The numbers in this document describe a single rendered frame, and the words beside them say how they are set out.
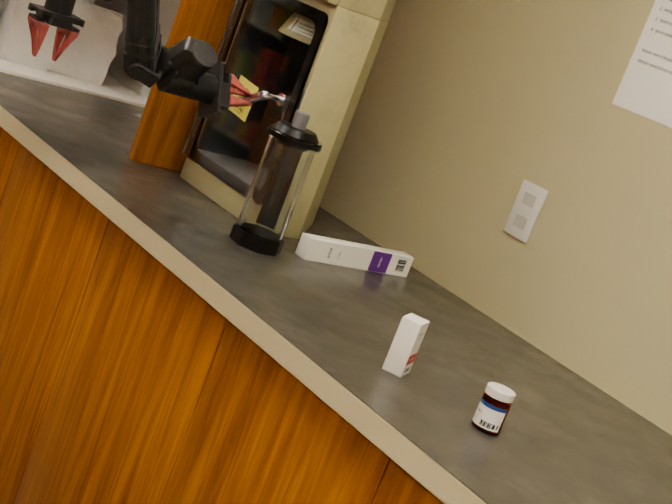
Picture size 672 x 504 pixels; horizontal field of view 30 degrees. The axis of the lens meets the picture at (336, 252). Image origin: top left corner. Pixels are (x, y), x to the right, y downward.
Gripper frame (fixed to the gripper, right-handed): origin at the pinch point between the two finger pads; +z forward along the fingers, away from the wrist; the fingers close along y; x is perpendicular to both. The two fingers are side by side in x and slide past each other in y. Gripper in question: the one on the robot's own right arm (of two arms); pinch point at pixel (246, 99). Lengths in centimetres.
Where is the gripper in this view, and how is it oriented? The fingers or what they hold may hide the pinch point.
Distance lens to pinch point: 250.0
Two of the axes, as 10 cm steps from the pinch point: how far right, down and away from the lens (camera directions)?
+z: 7.4, 1.4, 6.6
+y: 0.6, -9.9, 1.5
